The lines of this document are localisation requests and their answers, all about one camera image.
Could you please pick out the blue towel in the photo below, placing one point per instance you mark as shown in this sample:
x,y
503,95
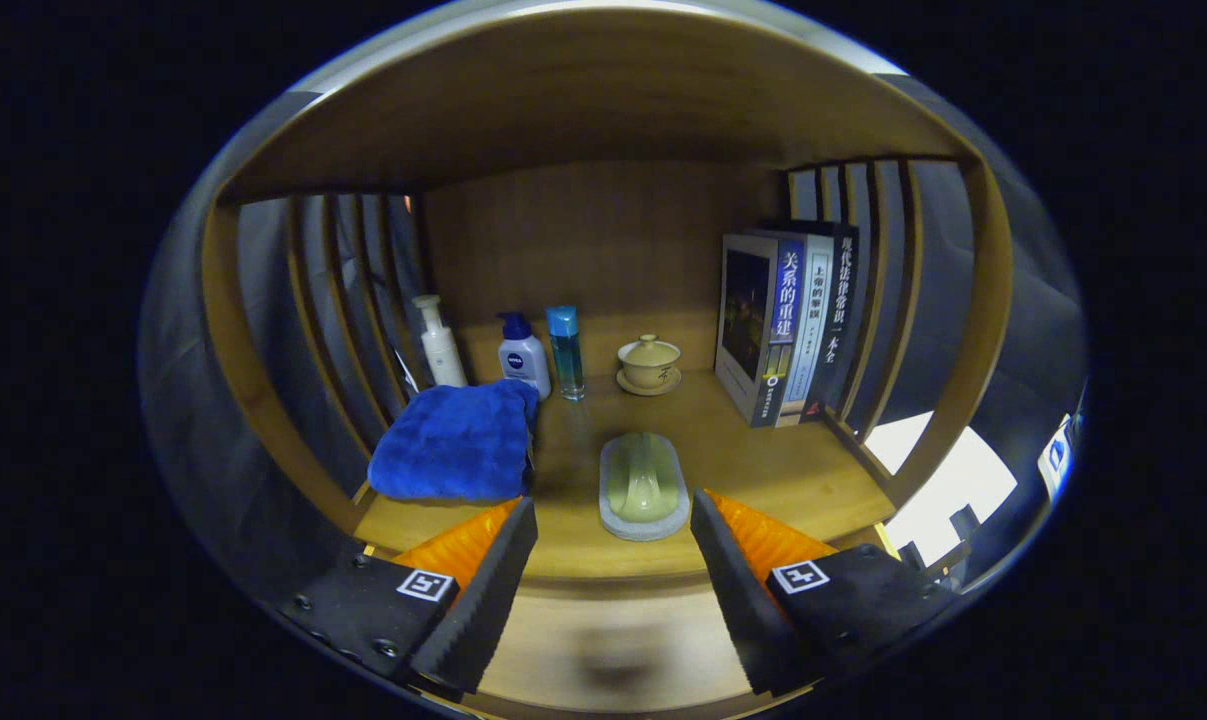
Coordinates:
x,y
453,440

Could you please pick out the white pump bottle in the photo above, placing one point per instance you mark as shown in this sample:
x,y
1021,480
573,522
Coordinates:
x,y
443,350

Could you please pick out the book with pale spine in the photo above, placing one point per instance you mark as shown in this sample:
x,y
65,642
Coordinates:
x,y
813,320

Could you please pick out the beige lidded tea cup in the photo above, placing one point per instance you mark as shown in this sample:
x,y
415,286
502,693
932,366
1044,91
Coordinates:
x,y
649,365

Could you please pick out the teal bottle blue cap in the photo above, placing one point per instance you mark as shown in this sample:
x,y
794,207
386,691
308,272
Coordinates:
x,y
566,355

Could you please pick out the book with blue spine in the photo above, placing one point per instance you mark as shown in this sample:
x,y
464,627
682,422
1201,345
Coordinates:
x,y
753,320

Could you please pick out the wooden cabinet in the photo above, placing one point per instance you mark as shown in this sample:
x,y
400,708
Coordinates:
x,y
603,250

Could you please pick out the white lotion bottle blue cap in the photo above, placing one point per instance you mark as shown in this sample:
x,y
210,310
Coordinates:
x,y
523,365

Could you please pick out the book with black spine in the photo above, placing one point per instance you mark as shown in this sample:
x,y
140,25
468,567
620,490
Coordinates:
x,y
841,300

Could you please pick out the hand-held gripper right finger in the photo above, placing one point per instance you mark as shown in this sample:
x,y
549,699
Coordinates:
x,y
748,600

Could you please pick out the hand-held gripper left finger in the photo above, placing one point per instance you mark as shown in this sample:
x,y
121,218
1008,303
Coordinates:
x,y
488,600

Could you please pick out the black backdrop cloth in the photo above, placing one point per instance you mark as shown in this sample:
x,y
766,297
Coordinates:
x,y
1038,330

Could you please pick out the wooden cabinet countertop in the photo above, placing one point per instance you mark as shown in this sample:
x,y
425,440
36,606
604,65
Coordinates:
x,y
763,470

